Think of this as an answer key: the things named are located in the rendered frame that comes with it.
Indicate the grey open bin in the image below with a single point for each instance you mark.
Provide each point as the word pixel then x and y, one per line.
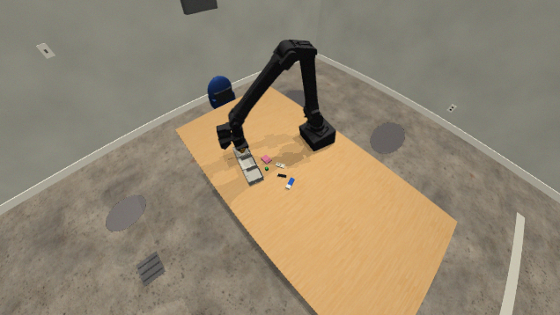
pixel 249 166

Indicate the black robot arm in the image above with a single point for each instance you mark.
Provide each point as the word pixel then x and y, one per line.
pixel 290 51

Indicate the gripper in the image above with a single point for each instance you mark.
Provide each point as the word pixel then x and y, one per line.
pixel 244 144

